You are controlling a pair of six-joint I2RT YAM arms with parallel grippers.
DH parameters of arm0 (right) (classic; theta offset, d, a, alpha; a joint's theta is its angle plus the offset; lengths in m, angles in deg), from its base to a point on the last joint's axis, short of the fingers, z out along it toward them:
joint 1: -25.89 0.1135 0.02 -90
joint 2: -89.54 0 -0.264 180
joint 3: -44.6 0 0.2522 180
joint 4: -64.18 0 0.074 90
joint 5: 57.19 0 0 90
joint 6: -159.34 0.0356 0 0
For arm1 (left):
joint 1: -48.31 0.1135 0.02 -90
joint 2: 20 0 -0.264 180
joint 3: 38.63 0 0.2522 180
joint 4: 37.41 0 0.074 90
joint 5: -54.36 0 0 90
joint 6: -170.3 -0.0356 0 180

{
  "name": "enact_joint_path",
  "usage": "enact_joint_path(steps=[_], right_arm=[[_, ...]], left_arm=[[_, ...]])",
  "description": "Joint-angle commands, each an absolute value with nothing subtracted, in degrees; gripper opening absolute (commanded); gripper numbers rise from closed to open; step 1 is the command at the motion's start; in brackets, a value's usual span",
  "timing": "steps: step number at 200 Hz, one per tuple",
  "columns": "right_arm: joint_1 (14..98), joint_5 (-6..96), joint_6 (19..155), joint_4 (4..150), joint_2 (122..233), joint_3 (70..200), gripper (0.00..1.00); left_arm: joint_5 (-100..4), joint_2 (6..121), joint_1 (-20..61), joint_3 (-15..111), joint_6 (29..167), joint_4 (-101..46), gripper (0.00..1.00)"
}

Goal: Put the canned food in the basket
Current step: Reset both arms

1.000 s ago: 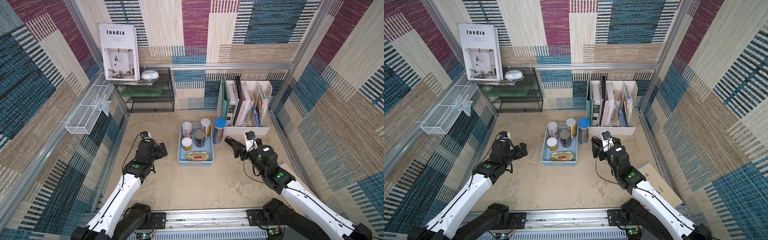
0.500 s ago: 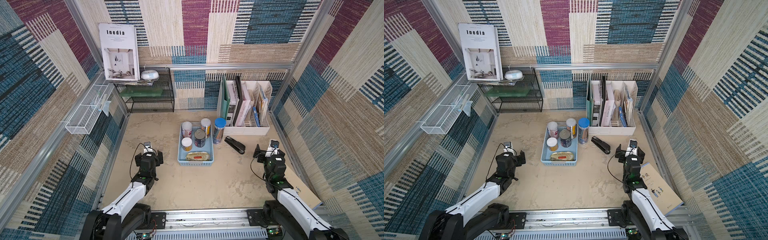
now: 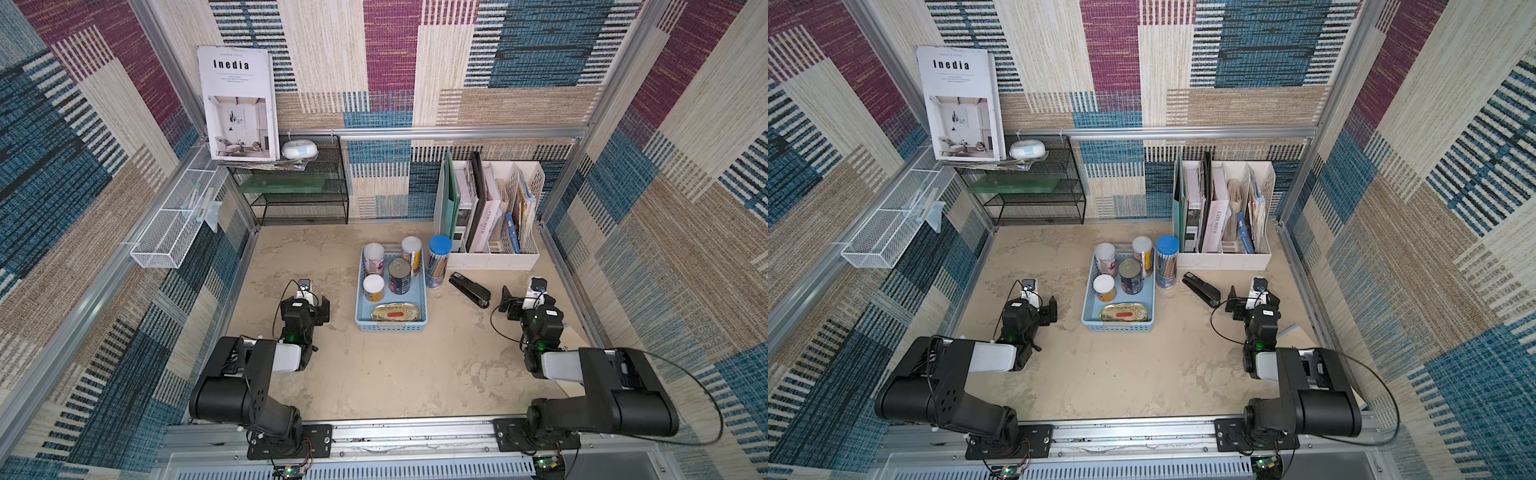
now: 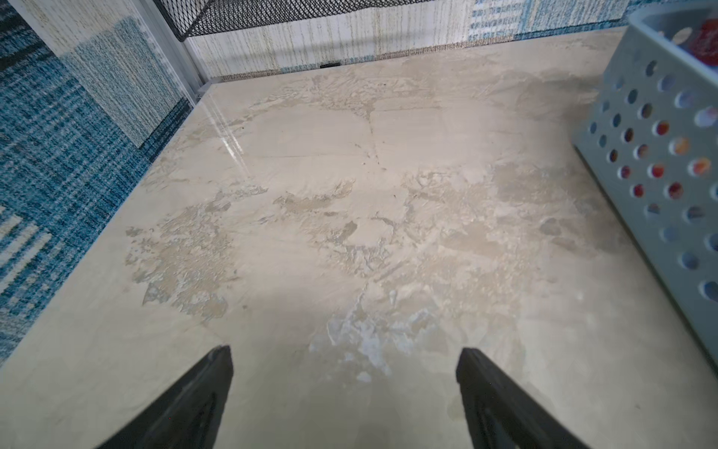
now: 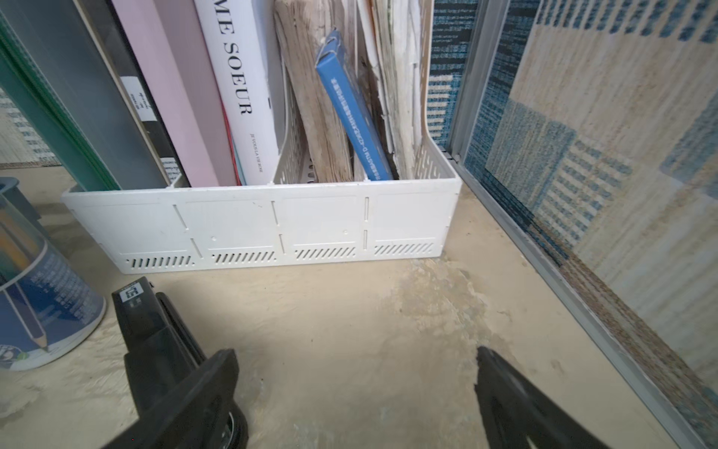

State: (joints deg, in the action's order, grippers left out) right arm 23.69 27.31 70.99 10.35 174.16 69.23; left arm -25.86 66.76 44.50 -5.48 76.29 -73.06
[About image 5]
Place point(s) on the white book ME SOEUR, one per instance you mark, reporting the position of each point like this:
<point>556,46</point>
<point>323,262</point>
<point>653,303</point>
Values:
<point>241,40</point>

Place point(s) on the light blue plastic basket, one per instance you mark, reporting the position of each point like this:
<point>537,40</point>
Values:
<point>10,191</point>

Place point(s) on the stack of worn papers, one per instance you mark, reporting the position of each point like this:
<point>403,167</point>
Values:
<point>397,36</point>

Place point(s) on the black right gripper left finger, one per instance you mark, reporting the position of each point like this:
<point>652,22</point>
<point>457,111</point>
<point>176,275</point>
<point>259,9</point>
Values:
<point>199,412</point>

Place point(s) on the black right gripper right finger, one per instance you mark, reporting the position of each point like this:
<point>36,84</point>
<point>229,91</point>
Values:
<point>516,414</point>

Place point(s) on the green folder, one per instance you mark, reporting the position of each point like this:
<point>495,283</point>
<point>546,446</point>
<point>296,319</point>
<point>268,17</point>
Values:
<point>32,94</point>

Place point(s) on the black stapler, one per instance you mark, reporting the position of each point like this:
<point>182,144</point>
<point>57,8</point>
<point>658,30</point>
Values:
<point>161,350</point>

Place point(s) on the pink book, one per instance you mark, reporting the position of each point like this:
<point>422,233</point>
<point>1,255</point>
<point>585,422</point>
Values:
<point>167,42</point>

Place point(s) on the dark grey binder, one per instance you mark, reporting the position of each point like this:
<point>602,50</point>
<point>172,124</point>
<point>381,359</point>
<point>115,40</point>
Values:
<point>79,54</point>

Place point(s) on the white plastic file organizer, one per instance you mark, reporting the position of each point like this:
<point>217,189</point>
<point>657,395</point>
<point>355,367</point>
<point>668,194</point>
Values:
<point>293,220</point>

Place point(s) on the worn wooden-look book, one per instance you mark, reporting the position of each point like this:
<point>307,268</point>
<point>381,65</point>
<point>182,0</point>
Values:
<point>301,27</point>

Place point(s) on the blue lid pencil canister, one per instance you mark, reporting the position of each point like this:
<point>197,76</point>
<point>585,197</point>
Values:
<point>47,309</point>

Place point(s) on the blue slim book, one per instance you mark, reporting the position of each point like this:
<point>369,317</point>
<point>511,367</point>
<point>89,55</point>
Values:
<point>351,108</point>

